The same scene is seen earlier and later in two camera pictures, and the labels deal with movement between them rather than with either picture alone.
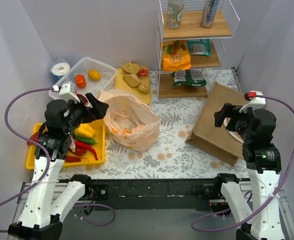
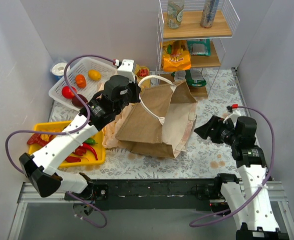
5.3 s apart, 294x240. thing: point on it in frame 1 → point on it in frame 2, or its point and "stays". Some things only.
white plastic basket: x=89 y=76 stays
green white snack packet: x=189 y=78 stays
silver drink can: x=210 y=7 stays
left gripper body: x=85 y=113 → x=135 y=91
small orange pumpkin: x=80 y=81 stays
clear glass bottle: x=175 y=13 stays
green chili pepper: x=84 y=140 stays
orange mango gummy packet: x=176 y=55 stays
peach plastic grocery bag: x=129 y=121 → x=109 y=139
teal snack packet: x=199 y=47 stays
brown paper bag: x=223 y=144 → x=162 y=123
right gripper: x=231 y=117 → x=214 y=129
